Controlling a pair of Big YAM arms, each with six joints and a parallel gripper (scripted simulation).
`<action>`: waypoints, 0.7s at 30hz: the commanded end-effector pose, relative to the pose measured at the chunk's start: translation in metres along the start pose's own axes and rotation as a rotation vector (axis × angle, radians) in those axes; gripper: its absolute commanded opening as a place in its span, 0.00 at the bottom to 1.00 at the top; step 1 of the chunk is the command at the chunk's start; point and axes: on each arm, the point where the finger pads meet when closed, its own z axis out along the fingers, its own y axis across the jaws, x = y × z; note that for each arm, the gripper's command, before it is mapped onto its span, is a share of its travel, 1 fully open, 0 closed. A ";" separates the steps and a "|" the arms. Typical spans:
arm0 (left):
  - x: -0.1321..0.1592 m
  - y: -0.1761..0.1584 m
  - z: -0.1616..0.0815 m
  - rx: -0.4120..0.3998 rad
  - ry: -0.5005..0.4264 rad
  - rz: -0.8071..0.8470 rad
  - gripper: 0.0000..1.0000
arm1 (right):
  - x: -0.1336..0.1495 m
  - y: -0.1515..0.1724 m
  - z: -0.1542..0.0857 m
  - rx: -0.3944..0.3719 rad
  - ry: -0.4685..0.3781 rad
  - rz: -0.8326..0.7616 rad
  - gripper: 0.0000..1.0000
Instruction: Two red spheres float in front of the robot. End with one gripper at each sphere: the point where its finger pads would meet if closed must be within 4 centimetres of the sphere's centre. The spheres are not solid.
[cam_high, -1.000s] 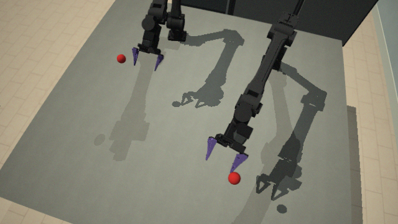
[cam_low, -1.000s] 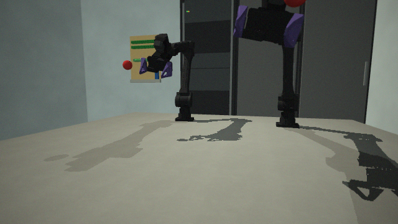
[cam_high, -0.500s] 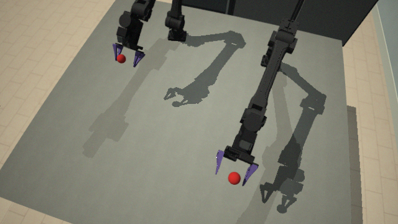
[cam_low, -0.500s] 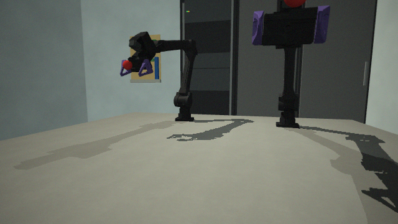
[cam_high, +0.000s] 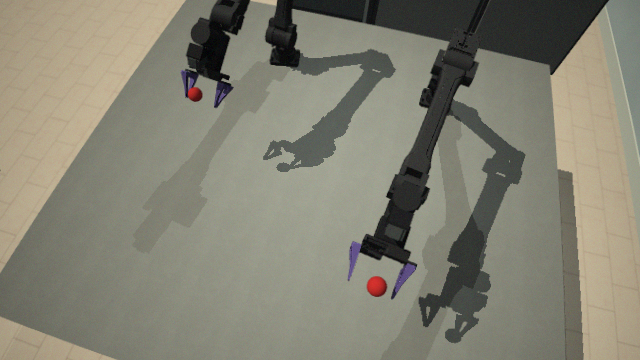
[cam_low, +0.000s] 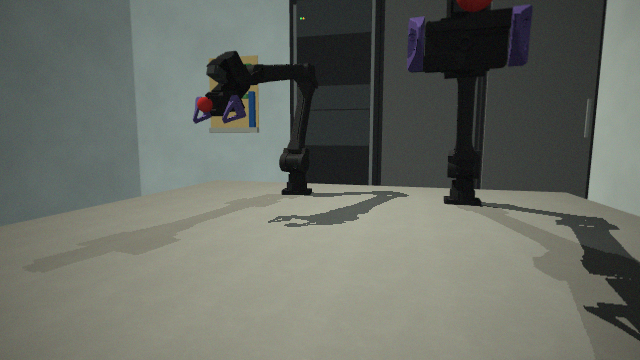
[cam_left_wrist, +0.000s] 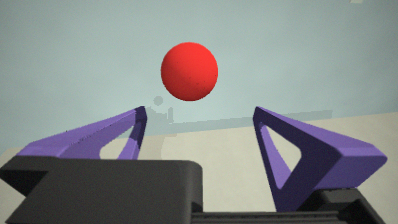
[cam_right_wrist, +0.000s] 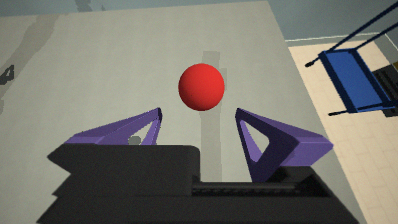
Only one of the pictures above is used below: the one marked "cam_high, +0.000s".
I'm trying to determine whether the red sphere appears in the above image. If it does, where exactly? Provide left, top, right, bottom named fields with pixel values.
left=188, top=87, right=203, bottom=102
left=367, top=276, right=387, bottom=297

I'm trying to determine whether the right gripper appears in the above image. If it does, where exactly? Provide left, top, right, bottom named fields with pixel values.
left=181, top=67, right=233, bottom=108

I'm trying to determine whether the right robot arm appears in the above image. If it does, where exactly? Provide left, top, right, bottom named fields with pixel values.
left=186, top=0, right=300, bottom=72

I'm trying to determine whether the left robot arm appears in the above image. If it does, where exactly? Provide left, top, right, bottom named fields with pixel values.
left=374, top=27, right=482, bottom=249

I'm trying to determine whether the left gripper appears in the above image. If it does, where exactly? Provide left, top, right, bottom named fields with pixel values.
left=347, top=234, right=417, bottom=299

